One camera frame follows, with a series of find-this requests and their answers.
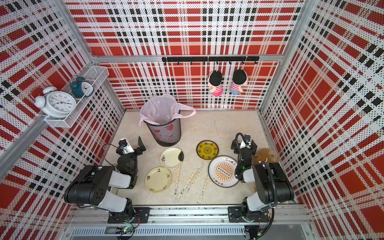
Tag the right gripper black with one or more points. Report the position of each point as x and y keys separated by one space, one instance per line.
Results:
x=244 y=144

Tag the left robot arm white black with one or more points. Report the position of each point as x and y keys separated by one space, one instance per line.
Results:
x=91 y=187

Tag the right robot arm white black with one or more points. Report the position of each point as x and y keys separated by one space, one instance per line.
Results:
x=272 y=184

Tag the brown teddy bear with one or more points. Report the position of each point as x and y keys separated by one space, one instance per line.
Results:
x=265 y=155

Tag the white plate orange sunburst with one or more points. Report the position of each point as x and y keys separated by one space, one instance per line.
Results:
x=222 y=171

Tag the black mesh trash bin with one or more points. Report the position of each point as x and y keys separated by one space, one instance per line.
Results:
x=166 y=132

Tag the cream plate with black mark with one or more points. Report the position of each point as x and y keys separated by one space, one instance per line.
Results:
x=172 y=157

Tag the cream plate with flowers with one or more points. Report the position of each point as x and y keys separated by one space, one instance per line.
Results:
x=158 y=180

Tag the yellow patterned plate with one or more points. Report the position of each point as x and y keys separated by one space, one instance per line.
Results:
x=207 y=150

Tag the pink plastic bin liner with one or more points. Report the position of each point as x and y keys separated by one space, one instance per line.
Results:
x=164 y=109

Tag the doll with striped blue shirt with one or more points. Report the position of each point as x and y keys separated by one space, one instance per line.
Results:
x=240 y=79

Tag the teal alarm clock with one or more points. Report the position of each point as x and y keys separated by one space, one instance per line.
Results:
x=81 y=88

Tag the green circuit board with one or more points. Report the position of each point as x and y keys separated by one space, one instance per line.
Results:
x=124 y=230

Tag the doll with pink shirt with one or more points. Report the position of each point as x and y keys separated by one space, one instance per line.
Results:
x=215 y=82

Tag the white alarm clock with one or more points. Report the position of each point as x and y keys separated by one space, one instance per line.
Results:
x=55 y=103

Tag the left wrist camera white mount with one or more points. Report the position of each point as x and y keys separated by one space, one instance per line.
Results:
x=124 y=147

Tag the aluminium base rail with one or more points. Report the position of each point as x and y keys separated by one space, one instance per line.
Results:
x=291 y=222

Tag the white wire wall shelf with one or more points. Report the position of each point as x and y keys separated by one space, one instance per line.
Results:
x=96 y=75

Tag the black wall hook rail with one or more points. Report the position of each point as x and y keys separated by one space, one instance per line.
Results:
x=210 y=59

